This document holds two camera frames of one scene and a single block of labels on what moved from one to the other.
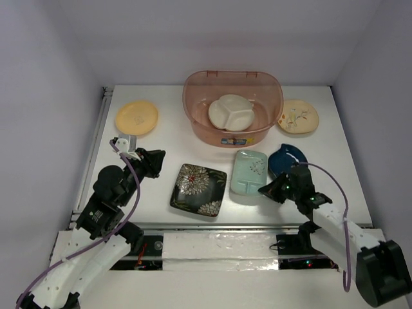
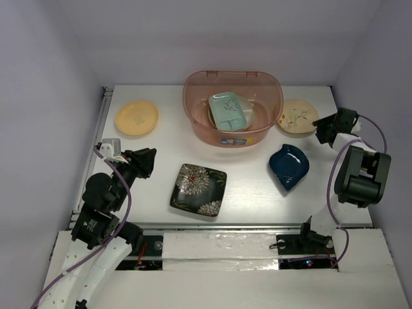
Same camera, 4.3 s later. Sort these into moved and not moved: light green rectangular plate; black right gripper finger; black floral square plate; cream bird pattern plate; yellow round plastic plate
Moved: black right gripper finger; light green rectangular plate
Not moved: cream bird pattern plate; yellow round plastic plate; black floral square plate
